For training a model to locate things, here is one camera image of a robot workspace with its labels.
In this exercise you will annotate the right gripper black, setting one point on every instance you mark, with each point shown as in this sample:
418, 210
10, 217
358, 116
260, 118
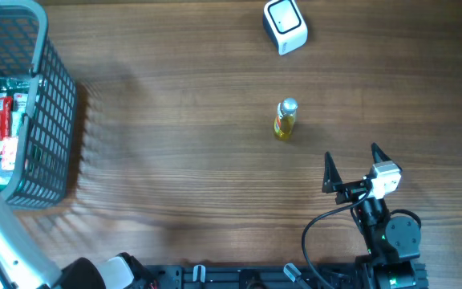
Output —
347, 189

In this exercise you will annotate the yellow oil bottle silver cap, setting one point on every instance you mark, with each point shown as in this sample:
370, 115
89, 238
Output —
285, 118

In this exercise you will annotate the red sachet stick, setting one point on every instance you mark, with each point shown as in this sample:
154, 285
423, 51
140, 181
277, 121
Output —
6, 117

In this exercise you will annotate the green white gloves packet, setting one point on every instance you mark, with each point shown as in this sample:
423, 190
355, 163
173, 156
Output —
7, 162

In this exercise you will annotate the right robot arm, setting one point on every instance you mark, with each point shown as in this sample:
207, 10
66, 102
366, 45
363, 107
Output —
392, 237

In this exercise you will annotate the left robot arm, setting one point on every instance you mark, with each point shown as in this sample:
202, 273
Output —
24, 265

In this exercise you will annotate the white barcode scanner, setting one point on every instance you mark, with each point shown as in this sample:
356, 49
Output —
284, 24

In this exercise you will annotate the grey plastic mesh basket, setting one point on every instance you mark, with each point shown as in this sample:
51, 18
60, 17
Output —
39, 180

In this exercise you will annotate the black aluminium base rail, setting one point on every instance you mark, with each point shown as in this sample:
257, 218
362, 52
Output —
255, 277

